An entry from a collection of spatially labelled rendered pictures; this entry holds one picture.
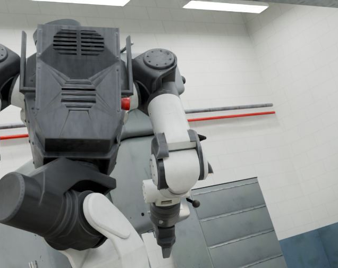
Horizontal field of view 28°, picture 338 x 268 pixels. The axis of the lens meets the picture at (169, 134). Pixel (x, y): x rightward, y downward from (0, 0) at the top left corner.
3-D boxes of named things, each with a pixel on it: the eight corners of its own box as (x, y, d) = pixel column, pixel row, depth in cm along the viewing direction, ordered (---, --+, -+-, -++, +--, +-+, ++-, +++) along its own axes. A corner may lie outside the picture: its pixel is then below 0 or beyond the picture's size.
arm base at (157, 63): (187, 67, 170) (167, 42, 177) (141, 80, 166) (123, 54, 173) (184, 111, 180) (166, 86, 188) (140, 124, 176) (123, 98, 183)
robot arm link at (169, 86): (183, 84, 168) (172, 51, 178) (148, 88, 167) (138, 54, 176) (180, 117, 176) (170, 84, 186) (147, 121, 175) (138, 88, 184)
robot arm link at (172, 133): (211, 153, 155) (189, 91, 170) (155, 160, 153) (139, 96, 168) (206, 186, 163) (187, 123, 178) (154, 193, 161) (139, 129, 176)
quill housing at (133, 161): (195, 216, 235) (169, 131, 241) (152, 226, 221) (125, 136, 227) (162, 229, 248) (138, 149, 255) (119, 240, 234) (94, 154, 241)
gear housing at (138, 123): (178, 127, 240) (170, 101, 242) (126, 133, 224) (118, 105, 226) (125, 157, 264) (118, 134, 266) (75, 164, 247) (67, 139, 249)
